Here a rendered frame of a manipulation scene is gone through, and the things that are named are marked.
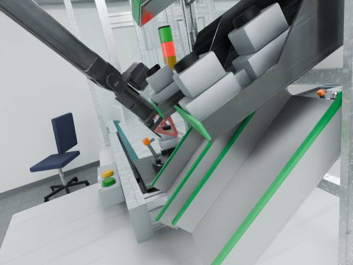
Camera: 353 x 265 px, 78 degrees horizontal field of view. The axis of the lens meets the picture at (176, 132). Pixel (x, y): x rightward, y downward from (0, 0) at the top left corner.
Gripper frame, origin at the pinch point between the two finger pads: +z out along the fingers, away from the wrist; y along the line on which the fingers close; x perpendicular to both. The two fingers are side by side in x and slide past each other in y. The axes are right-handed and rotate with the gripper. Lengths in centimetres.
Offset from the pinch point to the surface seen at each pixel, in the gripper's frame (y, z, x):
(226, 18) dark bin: -35.0, -17.5, -16.6
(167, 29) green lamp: 16.5, -18.6, -28.7
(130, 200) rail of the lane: -13.1, -2.0, 21.2
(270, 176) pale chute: -44.1, -1.8, -1.7
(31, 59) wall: 293, -108, 30
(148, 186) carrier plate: -10.9, 0.8, 16.1
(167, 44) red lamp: 16.7, -15.3, -24.7
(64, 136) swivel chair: 230, -17, 78
